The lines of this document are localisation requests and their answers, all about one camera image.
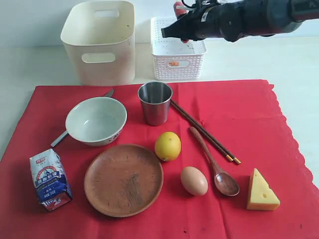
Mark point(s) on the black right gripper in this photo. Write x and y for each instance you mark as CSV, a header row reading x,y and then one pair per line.
x,y
199,22

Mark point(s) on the red sausage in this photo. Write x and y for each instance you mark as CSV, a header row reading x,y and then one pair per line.
x,y
179,10

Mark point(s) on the orange fried nugget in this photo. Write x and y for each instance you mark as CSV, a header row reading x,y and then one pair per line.
x,y
173,64

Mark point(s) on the yellow lemon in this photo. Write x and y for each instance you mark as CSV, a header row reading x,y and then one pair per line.
x,y
168,146

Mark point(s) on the brown egg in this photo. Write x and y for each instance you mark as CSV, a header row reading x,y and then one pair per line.
x,y
194,181

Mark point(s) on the wooden spoon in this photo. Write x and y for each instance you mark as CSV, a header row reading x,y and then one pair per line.
x,y
224,183

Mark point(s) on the yellow cheese wedge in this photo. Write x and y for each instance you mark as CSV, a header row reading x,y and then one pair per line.
x,y
260,196

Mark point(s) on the blue white milk carton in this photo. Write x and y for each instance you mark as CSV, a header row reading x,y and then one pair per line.
x,y
50,180

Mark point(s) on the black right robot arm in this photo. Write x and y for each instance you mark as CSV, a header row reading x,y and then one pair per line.
x,y
235,20

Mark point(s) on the white perforated plastic basket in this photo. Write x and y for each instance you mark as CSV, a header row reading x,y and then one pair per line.
x,y
164,50

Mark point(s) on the steel cup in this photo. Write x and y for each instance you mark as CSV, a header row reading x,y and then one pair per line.
x,y
155,101

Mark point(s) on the dark wooden chopstick lower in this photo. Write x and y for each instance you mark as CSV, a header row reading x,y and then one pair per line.
x,y
199,129

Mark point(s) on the dark wooden chopstick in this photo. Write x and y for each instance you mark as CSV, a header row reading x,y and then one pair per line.
x,y
199,129
207,132

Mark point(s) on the cream plastic bin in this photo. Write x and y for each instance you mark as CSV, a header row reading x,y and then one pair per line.
x,y
99,38

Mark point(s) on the steel table knife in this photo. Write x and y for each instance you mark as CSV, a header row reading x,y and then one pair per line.
x,y
64,134

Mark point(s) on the dark wooden chopstick upper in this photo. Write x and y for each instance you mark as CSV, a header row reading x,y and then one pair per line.
x,y
207,132

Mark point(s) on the white enamel bowl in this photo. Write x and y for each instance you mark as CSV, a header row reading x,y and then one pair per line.
x,y
96,121

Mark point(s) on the brown wooden plate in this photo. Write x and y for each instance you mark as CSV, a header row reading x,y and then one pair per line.
x,y
123,180

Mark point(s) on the red table cloth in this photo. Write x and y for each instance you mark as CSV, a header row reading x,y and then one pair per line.
x,y
224,166

